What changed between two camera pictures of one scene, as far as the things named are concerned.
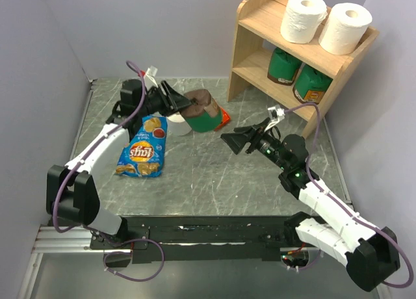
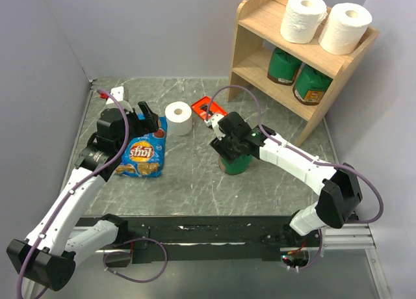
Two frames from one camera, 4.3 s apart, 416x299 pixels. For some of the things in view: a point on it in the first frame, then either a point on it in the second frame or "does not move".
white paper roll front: (303, 16) does not move
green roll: (283, 67) does not move
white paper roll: (344, 28) does not move
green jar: (205, 116) to (239, 166)
